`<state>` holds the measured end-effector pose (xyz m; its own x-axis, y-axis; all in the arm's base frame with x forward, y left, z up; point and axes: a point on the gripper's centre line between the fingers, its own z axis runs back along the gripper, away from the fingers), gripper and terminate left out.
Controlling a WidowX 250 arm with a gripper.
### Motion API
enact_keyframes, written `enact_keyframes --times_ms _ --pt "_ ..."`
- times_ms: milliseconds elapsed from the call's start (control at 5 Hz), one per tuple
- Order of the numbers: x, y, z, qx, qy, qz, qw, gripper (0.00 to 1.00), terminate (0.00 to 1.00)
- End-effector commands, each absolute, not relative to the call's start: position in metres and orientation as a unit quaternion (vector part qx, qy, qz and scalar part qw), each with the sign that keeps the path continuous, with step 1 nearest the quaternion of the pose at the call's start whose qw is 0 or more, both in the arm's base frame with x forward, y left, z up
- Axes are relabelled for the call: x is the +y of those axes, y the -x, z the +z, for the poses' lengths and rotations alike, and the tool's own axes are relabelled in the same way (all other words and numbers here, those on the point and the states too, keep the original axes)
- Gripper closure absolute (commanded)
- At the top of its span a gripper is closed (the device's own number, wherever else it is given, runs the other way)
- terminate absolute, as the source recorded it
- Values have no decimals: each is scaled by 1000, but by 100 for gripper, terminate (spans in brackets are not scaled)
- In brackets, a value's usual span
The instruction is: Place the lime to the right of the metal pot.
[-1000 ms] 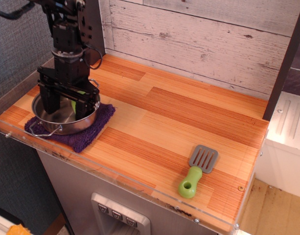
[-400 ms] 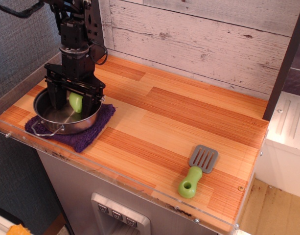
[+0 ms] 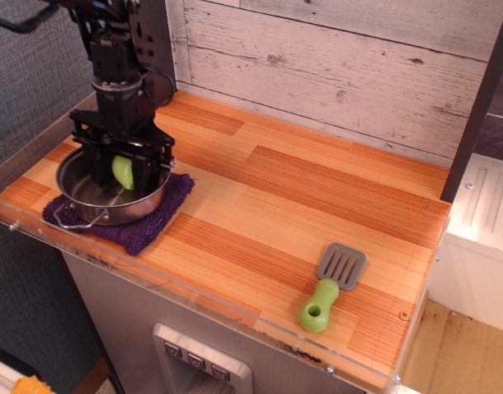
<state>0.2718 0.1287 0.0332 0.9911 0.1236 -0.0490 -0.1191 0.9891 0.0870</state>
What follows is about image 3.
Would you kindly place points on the green toy pear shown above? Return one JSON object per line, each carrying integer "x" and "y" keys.
{"x": 122, "y": 171}

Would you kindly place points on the purple cloth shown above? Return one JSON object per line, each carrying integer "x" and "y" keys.
{"x": 133, "y": 237}

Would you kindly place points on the grey green toy spatula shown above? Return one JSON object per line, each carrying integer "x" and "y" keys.
{"x": 339, "y": 270}

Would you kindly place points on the orange yellow object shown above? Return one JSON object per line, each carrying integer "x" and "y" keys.
{"x": 30, "y": 385}

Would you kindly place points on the stainless steel pot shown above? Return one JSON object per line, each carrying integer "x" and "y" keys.
{"x": 111, "y": 205}

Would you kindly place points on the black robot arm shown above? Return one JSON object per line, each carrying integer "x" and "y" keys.
{"x": 117, "y": 43}

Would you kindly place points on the white toy sink unit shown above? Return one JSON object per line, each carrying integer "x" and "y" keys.
{"x": 467, "y": 275}

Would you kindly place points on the dark vertical post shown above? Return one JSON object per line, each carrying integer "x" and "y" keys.
{"x": 487, "y": 88}

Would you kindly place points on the grey toy fridge cabinet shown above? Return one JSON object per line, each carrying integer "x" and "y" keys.
{"x": 159, "y": 346}

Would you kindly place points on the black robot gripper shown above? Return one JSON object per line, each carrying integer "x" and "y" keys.
{"x": 123, "y": 124}

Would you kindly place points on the clear acrylic table guard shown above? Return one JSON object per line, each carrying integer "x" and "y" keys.
{"x": 244, "y": 248}

